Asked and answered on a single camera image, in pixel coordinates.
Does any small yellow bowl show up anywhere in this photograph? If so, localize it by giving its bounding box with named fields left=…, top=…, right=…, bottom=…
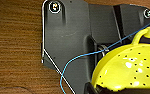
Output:
left=90, top=26, right=150, bottom=93

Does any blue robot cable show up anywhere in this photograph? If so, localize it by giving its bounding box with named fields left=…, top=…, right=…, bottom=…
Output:
left=59, top=29, right=149, bottom=94

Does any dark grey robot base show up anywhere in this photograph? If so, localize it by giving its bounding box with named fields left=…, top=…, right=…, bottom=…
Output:
left=40, top=0, right=150, bottom=94

